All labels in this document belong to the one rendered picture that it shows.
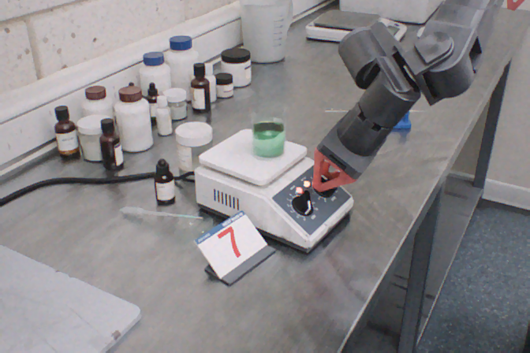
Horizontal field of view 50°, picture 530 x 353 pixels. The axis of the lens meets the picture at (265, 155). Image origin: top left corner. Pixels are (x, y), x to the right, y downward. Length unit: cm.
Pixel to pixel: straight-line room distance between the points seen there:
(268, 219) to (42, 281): 30
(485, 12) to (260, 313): 43
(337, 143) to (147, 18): 68
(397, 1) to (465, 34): 116
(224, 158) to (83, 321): 29
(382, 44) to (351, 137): 12
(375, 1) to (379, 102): 119
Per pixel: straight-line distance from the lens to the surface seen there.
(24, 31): 107
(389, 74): 69
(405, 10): 185
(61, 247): 83
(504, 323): 187
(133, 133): 102
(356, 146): 72
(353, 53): 73
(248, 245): 77
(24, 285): 77
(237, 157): 81
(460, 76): 70
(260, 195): 77
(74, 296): 73
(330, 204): 81
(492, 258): 211
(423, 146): 107
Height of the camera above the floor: 123
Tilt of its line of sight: 29 degrees down
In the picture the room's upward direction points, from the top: straight up
